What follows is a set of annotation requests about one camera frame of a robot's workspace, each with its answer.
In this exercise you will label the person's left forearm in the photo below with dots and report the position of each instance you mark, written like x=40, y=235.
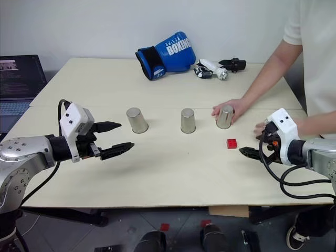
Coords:
x=315, y=123

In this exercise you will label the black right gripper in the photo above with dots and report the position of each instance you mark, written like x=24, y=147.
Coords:
x=270, y=132

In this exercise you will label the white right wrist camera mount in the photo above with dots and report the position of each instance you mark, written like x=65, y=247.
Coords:
x=284, y=126

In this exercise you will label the brown cardboard piece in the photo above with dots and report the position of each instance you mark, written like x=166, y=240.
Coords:
x=228, y=211

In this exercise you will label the black and white shoe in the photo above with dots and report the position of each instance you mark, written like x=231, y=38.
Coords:
x=296, y=239

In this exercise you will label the person's black trousers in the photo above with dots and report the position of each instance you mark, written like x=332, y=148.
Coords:
x=315, y=218

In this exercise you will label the spare black gripper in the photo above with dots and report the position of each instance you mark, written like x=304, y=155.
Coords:
x=235, y=64

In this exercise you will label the person's left hand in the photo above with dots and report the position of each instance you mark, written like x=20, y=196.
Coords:
x=260, y=130

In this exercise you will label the blue boxing glove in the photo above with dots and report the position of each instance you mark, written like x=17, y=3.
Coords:
x=173, y=56

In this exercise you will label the dark rounded shape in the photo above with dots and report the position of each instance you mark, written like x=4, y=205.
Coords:
x=153, y=242
x=214, y=237

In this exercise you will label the red toy brick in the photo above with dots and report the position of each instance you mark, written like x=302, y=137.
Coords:
x=231, y=144

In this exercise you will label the small red floor piece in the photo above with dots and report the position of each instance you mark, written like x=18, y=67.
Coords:
x=165, y=227
x=206, y=223

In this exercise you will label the person's right forearm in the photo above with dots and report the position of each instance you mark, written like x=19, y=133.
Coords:
x=270, y=76

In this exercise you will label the black table frame bar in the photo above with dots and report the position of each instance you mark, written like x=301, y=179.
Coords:
x=65, y=214
x=267, y=214

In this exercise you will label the person's right hand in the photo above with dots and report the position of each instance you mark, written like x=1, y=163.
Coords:
x=239, y=107

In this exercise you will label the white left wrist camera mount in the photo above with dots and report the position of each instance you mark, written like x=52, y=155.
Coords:
x=69, y=123

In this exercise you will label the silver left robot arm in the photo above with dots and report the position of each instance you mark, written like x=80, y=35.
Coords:
x=23, y=149

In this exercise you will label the dark laptop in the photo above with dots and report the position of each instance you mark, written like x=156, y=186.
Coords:
x=18, y=78

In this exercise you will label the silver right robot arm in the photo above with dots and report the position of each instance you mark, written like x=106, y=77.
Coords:
x=320, y=152

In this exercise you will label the black robot body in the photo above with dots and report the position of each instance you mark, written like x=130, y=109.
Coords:
x=9, y=231

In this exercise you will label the silver metal cup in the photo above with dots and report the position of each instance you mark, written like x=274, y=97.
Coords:
x=137, y=120
x=188, y=121
x=225, y=118

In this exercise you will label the person in white shirt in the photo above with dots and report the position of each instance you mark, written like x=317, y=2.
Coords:
x=320, y=52

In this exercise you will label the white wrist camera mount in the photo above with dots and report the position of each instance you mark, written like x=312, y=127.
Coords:
x=284, y=126
x=69, y=123

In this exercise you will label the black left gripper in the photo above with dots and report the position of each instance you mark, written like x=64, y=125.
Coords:
x=86, y=147

